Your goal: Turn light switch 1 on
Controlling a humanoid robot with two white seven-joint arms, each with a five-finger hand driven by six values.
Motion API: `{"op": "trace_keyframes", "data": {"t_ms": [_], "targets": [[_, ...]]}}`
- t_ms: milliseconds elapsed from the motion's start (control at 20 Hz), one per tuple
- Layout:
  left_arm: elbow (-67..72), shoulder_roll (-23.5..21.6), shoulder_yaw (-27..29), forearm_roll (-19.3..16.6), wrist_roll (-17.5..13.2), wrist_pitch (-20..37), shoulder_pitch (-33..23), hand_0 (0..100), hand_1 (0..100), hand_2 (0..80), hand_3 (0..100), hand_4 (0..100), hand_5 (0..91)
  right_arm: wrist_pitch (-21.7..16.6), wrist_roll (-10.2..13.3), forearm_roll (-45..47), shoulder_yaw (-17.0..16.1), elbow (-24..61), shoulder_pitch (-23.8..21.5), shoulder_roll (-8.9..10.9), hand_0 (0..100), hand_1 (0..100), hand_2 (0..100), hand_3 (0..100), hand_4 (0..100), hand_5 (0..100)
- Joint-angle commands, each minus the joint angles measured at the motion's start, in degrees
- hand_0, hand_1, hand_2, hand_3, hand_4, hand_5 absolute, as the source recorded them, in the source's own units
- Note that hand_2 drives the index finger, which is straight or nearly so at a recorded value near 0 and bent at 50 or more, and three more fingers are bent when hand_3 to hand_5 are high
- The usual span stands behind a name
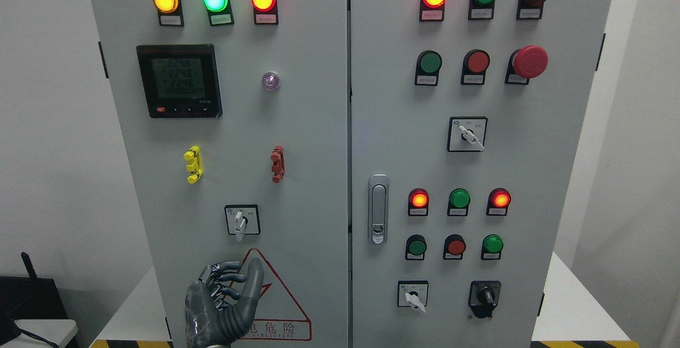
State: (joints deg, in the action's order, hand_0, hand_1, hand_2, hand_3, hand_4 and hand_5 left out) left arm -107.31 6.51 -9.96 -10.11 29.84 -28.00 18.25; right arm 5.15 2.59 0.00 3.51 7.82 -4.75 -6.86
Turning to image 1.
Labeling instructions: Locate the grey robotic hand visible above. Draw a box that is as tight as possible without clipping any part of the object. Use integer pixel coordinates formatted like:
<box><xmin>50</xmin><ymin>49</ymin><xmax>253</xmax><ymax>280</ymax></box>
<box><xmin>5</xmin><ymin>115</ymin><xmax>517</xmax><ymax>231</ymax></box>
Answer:
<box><xmin>185</xmin><ymin>258</ymin><xmax>264</xmax><ymax>347</ymax></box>

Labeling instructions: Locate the rotary selector switch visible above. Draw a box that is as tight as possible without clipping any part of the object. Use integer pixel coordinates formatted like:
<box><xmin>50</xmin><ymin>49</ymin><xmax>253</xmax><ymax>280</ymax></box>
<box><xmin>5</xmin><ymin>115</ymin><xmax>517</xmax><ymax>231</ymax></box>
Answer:
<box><xmin>224</xmin><ymin>203</ymin><xmax>261</xmax><ymax>242</ymax></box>

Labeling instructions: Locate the green lit indicator light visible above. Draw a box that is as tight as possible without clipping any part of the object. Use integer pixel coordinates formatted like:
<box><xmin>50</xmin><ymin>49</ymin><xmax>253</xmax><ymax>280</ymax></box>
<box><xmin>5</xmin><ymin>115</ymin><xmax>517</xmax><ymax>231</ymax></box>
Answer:
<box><xmin>202</xmin><ymin>0</ymin><xmax>235</xmax><ymax>26</ymax></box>

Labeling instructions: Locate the yellow indicator light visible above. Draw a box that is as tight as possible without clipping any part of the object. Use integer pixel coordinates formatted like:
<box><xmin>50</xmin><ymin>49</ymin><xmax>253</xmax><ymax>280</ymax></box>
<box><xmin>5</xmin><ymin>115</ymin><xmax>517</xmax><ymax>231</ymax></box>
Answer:
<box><xmin>153</xmin><ymin>0</ymin><xmax>184</xmax><ymax>27</ymax></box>

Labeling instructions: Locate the red electric hazard sticker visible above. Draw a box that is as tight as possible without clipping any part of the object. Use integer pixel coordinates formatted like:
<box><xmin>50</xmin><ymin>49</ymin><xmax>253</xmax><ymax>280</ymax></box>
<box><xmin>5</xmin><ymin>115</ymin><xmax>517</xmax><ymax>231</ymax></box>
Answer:
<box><xmin>242</xmin><ymin>248</ymin><xmax>312</xmax><ymax>342</ymax></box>

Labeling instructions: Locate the white table at left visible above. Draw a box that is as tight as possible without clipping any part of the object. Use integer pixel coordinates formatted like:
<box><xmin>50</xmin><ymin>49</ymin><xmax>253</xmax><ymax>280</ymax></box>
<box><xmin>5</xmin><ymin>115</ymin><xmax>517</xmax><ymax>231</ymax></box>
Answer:
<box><xmin>2</xmin><ymin>319</ymin><xmax>79</xmax><ymax>347</ymax></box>

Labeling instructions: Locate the red terminal connector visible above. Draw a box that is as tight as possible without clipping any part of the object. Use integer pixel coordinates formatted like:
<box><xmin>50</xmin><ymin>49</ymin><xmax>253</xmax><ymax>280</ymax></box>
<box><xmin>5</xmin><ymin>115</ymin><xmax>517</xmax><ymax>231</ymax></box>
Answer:
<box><xmin>270</xmin><ymin>145</ymin><xmax>286</xmax><ymax>183</ymax></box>

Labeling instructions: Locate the yellow terminal connector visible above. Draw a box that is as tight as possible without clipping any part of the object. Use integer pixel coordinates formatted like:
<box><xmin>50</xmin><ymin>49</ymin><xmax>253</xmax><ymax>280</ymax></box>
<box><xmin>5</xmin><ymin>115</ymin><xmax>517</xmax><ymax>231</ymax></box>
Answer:
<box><xmin>184</xmin><ymin>145</ymin><xmax>203</xmax><ymax>185</ymax></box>

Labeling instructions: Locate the black box with antenna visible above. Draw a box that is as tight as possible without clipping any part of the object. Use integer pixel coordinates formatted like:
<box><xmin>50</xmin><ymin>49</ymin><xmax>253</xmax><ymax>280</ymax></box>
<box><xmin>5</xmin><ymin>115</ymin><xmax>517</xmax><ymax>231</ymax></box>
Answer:
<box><xmin>1</xmin><ymin>252</ymin><xmax>67</xmax><ymax>347</ymax></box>

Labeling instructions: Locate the green push button lower left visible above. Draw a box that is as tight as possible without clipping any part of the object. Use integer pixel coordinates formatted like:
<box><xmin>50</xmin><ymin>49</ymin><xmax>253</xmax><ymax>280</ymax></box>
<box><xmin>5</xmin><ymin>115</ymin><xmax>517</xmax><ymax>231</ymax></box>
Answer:
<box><xmin>405</xmin><ymin>234</ymin><xmax>427</xmax><ymax>261</ymax></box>

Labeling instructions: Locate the green push button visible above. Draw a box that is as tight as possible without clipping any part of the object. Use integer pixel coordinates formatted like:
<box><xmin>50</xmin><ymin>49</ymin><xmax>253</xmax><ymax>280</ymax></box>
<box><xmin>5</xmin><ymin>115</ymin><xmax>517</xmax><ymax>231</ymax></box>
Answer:
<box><xmin>480</xmin><ymin>234</ymin><xmax>504</xmax><ymax>261</ymax></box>
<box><xmin>414</xmin><ymin>50</ymin><xmax>443</xmax><ymax>86</ymax></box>
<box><xmin>405</xmin><ymin>234</ymin><xmax>427</xmax><ymax>261</ymax></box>

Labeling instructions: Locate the grey left cabinet door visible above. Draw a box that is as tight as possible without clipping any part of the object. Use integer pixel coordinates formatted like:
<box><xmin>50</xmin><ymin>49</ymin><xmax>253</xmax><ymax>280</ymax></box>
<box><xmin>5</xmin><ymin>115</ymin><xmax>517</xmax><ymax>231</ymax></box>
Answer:
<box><xmin>91</xmin><ymin>0</ymin><xmax>349</xmax><ymax>347</ymax></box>

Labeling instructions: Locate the grey cabinet door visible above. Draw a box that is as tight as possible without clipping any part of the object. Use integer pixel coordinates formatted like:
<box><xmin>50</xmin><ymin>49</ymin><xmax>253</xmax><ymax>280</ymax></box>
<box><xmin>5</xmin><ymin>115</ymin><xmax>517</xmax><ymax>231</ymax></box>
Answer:
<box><xmin>351</xmin><ymin>0</ymin><xmax>610</xmax><ymax>347</ymax></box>
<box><xmin>91</xmin><ymin>0</ymin><xmax>349</xmax><ymax>347</ymax></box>

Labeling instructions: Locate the black digital power meter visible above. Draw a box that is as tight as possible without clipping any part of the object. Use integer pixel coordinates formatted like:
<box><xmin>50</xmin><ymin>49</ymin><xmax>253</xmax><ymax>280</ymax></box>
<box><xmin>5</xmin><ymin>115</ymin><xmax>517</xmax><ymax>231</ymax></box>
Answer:
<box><xmin>136</xmin><ymin>44</ymin><xmax>223</xmax><ymax>118</ymax></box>

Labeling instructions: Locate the red lit indicator lower left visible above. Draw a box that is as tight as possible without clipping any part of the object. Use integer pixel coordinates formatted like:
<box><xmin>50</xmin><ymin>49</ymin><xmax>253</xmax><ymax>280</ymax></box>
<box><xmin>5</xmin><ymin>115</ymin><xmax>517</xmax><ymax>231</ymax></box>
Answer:
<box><xmin>407</xmin><ymin>188</ymin><xmax>429</xmax><ymax>217</ymax></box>

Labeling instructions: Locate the small purple indicator lamp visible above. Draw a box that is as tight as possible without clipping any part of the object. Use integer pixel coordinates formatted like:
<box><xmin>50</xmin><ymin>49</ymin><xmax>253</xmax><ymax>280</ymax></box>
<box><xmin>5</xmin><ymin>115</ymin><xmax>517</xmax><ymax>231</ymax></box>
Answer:
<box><xmin>261</xmin><ymin>71</ymin><xmax>281</xmax><ymax>91</ymax></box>

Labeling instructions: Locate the red push button lower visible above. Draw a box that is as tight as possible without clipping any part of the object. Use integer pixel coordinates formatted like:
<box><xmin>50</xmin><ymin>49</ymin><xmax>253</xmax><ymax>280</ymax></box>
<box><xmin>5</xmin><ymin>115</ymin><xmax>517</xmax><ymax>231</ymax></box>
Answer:
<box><xmin>443</xmin><ymin>234</ymin><xmax>466</xmax><ymax>260</ymax></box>

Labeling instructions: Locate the red push button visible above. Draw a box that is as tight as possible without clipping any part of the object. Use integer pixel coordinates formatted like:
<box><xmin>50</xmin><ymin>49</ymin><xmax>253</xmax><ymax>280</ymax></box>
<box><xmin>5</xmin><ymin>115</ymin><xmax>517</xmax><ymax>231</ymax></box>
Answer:
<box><xmin>461</xmin><ymin>49</ymin><xmax>490</xmax><ymax>85</ymax></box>
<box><xmin>443</xmin><ymin>234</ymin><xmax>466</xmax><ymax>260</ymax></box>

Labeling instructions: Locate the green indicator lower middle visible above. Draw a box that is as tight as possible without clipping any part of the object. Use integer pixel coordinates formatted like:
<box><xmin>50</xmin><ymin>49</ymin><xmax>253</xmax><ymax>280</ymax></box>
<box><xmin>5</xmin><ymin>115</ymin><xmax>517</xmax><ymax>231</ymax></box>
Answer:
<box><xmin>447</xmin><ymin>188</ymin><xmax>471</xmax><ymax>217</ymax></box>

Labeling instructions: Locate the green push button lower right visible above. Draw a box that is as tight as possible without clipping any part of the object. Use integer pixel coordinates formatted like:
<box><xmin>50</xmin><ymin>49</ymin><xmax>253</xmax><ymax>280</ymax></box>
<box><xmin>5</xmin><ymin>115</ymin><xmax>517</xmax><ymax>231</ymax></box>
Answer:
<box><xmin>480</xmin><ymin>234</ymin><xmax>504</xmax><ymax>261</ymax></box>

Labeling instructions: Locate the red lit indicator lower right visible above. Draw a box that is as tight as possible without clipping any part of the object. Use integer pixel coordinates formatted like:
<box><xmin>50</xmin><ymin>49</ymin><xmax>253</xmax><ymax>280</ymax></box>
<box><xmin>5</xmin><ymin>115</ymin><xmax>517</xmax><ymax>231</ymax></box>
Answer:
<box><xmin>486</xmin><ymin>188</ymin><xmax>512</xmax><ymax>216</ymax></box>

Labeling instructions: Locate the red lit indicator light left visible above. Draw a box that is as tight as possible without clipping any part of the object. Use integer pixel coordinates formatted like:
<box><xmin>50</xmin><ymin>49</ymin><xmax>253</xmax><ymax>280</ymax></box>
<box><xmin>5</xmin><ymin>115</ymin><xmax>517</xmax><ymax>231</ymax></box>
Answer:
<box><xmin>251</xmin><ymin>0</ymin><xmax>279</xmax><ymax>26</ymax></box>

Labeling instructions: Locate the green push button upper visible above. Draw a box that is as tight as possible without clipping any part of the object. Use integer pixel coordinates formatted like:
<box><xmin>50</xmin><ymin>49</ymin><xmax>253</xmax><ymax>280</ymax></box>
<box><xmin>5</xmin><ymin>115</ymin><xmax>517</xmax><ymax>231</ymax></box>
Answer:
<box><xmin>414</xmin><ymin>50</ymin><xmax>443</xmax><ymax>86</ymax></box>

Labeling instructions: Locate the grey right cabinet door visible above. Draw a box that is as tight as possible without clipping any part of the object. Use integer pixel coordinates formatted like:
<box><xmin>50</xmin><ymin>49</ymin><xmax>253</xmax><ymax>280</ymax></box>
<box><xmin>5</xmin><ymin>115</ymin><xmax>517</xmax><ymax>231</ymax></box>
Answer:
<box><xmin>351</xmin><ymin>0</ymin><xmax>610</xmax><ymax>347</ymax></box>

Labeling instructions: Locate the red push button upper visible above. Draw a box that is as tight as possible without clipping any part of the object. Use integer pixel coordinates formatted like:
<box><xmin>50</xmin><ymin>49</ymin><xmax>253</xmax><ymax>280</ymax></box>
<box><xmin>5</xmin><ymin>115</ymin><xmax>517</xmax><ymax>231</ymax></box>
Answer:
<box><xmin>461</xmin><ymin>49</ymin><xmax>490</xmax><ymax>85</ymax></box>

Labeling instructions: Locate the red lit indicator top right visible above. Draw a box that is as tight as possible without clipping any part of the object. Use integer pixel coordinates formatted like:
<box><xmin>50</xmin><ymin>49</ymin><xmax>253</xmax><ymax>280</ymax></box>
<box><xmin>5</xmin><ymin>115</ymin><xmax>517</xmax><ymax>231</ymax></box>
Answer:
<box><xmin>419</xmin><ymin>0</ymin><xmax>446</xmax><ymax>22</ymax></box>

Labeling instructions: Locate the red emergency stop button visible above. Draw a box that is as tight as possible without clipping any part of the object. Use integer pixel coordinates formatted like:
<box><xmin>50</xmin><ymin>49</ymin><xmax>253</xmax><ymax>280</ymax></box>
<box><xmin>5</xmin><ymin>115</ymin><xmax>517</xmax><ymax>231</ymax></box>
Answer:
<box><xmin>505</xmin><ymin>45</ymin><xmax>549</xmax><ymax>85</ymax></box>

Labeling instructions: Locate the green indicator top right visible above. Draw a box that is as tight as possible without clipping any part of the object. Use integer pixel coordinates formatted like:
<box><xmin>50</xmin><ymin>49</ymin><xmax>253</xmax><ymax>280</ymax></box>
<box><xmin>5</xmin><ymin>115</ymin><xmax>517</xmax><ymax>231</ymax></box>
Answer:
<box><xmin>467</xmin><ymin>0</ymin><xmax>496</xmax><ymax>21</ymax></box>

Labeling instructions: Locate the lower white selector switch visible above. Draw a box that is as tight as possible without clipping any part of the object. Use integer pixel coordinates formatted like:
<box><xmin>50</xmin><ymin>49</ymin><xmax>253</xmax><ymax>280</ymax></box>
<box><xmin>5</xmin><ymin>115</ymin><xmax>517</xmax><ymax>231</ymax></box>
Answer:
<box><xmin>397</xmin><ymin>280</ymin><xmax>428</xmax><ymax>314</ymax></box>

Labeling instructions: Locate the silver door handle lock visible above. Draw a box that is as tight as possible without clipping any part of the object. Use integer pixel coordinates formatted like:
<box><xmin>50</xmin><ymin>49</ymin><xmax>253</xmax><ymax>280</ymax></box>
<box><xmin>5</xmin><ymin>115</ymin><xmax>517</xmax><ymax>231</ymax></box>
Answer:
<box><xmin>368</xmin><ymin>174</ymin><xmax>389</xmax><ymax>244</ymax></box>

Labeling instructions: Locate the black knob selector switch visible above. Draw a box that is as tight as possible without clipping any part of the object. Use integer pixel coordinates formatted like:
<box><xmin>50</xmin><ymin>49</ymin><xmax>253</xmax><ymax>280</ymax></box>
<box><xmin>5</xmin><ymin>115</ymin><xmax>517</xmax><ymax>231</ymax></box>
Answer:
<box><xmin>468</xmin><ymin>281</ymin><xmax>502</xmax><ymax>319</ymax></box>

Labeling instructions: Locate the upper right selector switch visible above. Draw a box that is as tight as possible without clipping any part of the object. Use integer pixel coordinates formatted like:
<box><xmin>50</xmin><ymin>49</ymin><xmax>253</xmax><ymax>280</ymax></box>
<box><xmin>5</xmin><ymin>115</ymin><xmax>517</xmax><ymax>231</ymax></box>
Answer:
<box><xmin>447</xmin><ymin>116</ymin><xmax>488</xmax><ymax>152</ymax></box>

